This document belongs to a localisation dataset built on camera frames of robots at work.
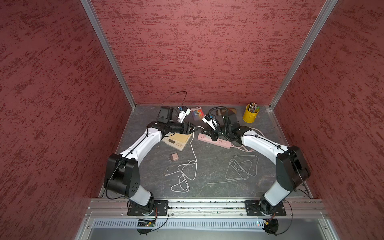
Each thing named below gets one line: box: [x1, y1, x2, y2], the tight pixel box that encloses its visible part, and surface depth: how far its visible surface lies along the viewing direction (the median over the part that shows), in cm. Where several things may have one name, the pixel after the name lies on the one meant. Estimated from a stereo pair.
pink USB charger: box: [170, 153, 179, 162], surface depth 92 cm
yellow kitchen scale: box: [161, 132, 193, 152], surface depth 99 cm
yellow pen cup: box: [243, 102, 260, 124], surface depth 105 cm
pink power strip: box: [198, 133, 232, 149], surface depth 98 cm
